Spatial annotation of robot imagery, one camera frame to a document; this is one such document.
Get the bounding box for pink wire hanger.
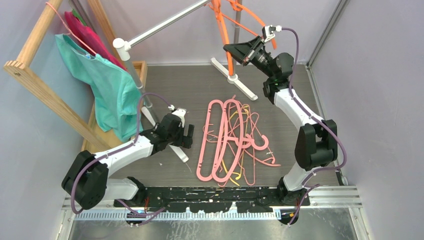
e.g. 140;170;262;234
229;110;281;186
205;126;235;143

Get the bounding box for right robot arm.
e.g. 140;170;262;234
223;36;338;206

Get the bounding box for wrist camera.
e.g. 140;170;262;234
172;107;187;127
262;25;283;43

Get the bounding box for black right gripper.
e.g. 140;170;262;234
223;36;276;80

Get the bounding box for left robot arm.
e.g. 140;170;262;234
61;108;195;214

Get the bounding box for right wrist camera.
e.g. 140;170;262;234
262;25;283;43

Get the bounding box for white metal clothes rack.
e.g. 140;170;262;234
112;0;265;163

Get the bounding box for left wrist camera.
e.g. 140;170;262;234
172;107;187;127

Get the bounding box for wooden clothes rack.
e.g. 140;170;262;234
3;0;148;152

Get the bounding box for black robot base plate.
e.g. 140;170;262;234
113;186;310;214

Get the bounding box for yellow wire hanger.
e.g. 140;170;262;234
218;104;250;187

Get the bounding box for orange plastic hanger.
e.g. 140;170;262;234
218;0;277;51
210;0;234;76

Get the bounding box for magenta garment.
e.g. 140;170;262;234
64;11;126;71

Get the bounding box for teal shirt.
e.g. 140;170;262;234
55;34;141;142

